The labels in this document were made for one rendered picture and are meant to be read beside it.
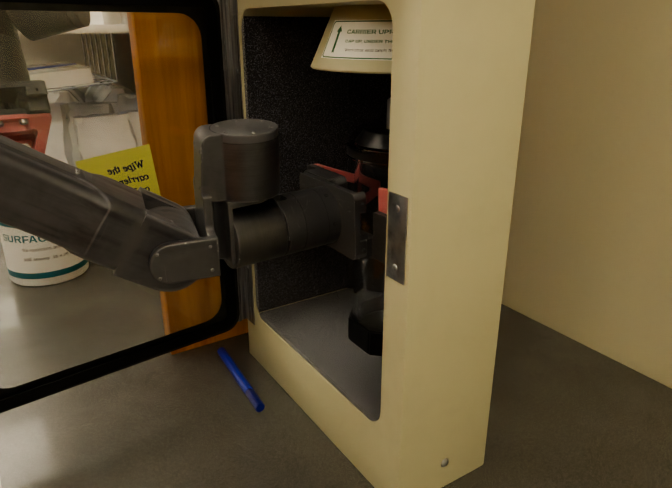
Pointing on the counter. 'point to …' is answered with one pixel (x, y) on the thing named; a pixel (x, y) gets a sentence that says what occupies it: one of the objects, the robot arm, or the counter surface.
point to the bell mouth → (356, 41)
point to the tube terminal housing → (426, 222)
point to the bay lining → (305, 136)
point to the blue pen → (241, 380)
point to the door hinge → (235, 118)
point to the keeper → (397, 210)
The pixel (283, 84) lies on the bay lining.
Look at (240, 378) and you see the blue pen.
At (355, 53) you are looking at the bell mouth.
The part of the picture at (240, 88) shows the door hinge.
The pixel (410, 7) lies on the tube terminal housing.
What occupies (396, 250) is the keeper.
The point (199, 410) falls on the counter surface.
